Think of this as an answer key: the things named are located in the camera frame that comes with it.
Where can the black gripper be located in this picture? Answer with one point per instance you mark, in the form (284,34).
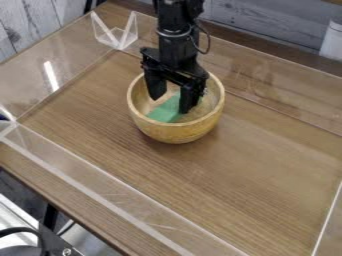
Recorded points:
(173,62)

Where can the green rectangular block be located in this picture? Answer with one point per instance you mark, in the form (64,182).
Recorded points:
(166,112)

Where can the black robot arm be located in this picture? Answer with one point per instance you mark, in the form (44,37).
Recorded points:
(178,17)

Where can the brown wooden bowl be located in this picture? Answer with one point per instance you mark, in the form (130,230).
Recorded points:
(175,133)

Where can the white cylindrical container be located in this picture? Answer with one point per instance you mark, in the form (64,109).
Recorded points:
(332,44)

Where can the black table leg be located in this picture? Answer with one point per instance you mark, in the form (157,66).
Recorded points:
(50,217)

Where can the clear acrylic corner bracket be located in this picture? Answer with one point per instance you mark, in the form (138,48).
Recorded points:
(117,38)

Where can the clear acrylic tray wall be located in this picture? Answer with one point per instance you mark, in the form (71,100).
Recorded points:
(254,190)

